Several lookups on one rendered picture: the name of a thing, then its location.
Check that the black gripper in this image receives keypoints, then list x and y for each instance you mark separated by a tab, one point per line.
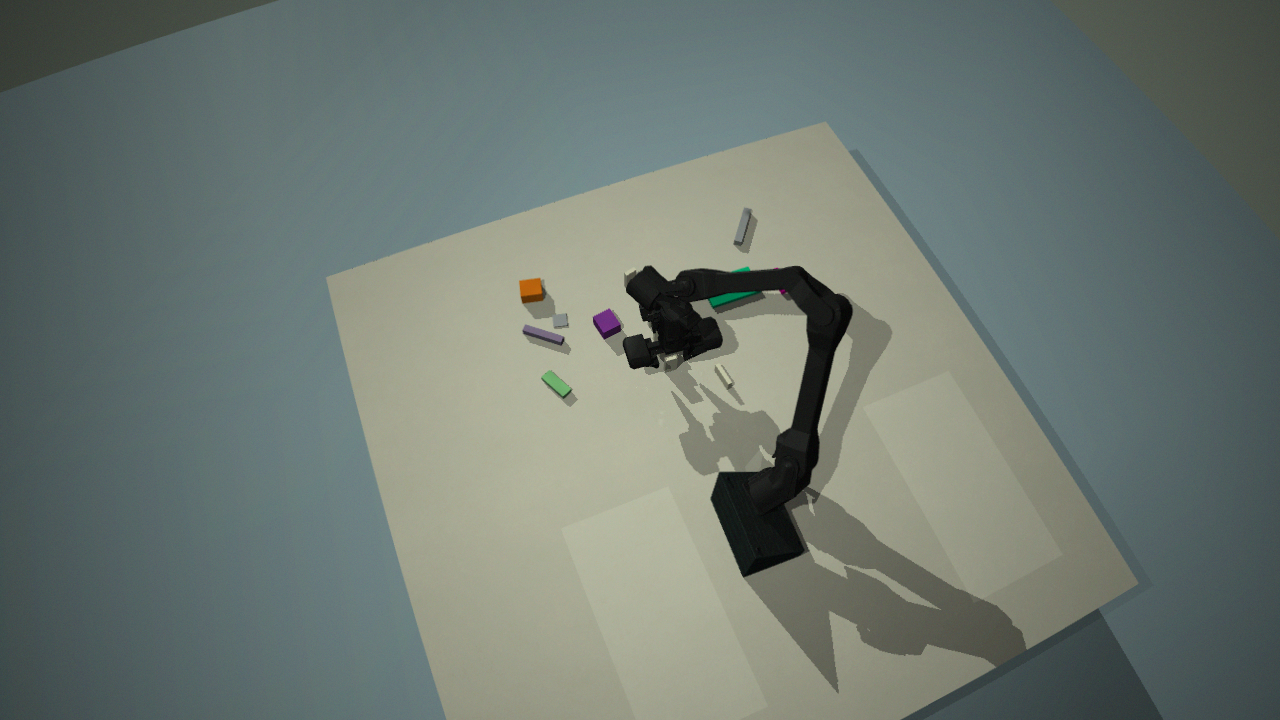
704	336

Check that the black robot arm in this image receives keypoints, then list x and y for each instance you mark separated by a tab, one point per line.
828	316

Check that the orange block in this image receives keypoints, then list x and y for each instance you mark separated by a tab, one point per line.
531	290

